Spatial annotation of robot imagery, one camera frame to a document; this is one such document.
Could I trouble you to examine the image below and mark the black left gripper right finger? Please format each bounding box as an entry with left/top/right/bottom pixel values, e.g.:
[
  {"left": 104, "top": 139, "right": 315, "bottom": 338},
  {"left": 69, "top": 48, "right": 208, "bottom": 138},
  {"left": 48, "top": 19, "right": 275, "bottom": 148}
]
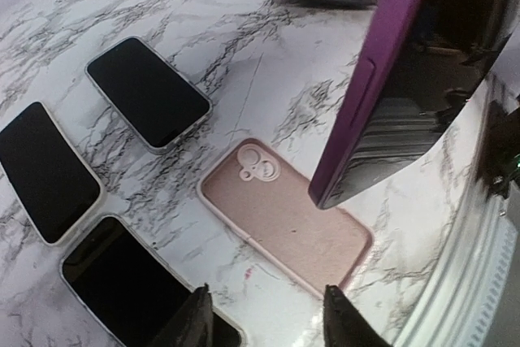
[{"left": 323, "top": 285, "right": 391, "bottom": 347}]

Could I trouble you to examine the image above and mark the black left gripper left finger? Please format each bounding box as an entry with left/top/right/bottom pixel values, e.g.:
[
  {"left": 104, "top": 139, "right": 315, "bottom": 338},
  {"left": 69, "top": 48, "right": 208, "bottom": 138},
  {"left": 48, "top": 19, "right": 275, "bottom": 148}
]
[{"left": 142, "top": 284, "right": 214, "bottom": 346}]

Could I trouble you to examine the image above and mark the pink phone case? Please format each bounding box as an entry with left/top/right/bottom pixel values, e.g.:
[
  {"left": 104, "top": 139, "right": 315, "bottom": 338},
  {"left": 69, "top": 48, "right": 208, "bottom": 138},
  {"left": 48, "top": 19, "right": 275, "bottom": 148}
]
[{"left": 197, "top": 138, "right": 373, "bottom": 297}]

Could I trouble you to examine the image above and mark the clear magsafe phone case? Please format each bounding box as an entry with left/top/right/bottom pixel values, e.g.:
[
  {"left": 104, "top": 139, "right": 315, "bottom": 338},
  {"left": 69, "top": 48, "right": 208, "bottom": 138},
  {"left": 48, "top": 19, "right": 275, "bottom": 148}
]
[{"left": 84, "top": 36, "right": 215, "bottom": 156}]

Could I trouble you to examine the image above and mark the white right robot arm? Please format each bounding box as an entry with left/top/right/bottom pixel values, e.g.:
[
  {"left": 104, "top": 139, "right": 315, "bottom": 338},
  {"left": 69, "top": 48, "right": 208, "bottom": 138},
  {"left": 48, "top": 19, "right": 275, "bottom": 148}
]
[{"left": 477, "top": 100, "right": 519, "bottom": 200}]

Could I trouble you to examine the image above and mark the aluminium front rail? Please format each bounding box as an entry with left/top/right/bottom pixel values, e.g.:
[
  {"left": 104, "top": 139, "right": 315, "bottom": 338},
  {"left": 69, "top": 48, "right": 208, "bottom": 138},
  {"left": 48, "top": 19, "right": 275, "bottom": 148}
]
[{"left": 395, "top": 85, "right": 518, "bottom": 346}]

